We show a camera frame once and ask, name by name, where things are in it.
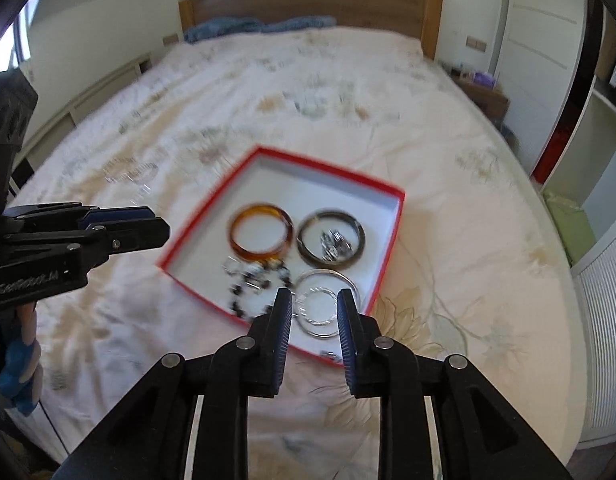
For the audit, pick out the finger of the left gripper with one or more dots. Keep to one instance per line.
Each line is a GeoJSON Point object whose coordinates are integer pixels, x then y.
{"type": "Point", "coordinates": [102, 215]}
{"type": "Point", "coordinates": [116, 236]}

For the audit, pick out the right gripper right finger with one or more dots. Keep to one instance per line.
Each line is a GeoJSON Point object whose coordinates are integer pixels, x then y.
{"type": "Point", "coordinates": [448, 403]}

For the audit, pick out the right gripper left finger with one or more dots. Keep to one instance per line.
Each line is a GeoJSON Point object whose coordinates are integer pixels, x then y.
{"type": "Point", "coordinates": [188, 418]}

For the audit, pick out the amber bangle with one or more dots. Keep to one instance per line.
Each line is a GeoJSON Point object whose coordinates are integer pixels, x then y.
{"type": "Point", "coordinates": [260, 232]}

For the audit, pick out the thin silver bangle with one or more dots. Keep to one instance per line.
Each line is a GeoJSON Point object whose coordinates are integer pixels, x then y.
{"type": "Point", "coordinates": [315, 301]}

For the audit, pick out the dark green bangle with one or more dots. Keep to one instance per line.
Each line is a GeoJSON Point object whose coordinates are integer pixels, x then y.
{"type": "Point", "coordinates": [337, 251]}

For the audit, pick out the red jewelry box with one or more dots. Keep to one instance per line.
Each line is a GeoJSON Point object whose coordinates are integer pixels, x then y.
{"type": "Point", "coordinates": [202, 262]}

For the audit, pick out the gloved left hand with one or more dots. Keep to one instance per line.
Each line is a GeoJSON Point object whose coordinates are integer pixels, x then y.
{"type": "Point", "coordinates": [21, 374]}

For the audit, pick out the white low cabinet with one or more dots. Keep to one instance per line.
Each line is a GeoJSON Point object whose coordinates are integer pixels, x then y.
{"type": "Point", "coordinates": [40, 145]}

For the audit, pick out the floral cream bed quilt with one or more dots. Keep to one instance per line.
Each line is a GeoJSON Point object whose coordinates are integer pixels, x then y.
{"type": "Point", "coordinates": [477, 267]}

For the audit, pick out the window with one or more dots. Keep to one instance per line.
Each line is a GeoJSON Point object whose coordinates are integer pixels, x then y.
{"type": "Point", "coordinates": [14, 44]}

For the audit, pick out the green cushion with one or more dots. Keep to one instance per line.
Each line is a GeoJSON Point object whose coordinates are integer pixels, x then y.
{"type": "Point", "coordinates": [573, 225]}

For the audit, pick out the blue pillow right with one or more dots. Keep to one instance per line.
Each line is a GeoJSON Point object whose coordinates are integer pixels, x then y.
{"type": "Point", "coordinates": [299, 23]}

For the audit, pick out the wooden nightstand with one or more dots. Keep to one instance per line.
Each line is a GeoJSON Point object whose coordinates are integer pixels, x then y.
{"type": "Point", "coordinates": [493, 103]}

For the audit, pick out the purple tissue box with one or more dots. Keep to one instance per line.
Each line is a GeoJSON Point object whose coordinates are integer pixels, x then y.
{"type": "Point", "coordinates": [485, 80]}

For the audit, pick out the wooden headboard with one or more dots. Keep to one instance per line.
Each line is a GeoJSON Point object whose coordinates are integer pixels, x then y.
{"type": "Point", "coordinates": [419, 19]}

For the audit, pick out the white wardrobe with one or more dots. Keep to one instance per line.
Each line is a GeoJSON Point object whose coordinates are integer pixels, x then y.
{"type": "Point", "coordinates": [557, 66]}

